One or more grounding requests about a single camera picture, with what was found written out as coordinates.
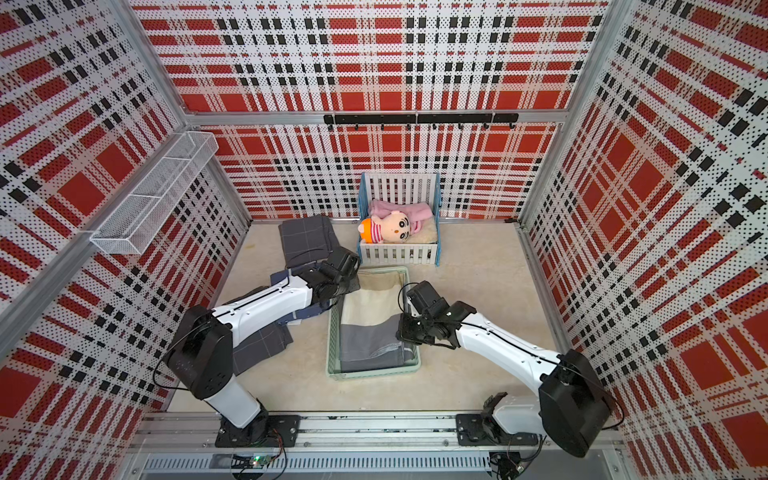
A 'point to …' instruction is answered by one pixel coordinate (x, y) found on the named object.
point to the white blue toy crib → (423, 247)
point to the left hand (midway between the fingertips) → (354, 279)
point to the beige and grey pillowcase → (369, 319)
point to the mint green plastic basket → (416, 363)
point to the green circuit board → (249, 462)
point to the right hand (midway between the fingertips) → (401, 334)
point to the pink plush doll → (392, 221)
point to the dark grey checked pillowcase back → (307, 239)
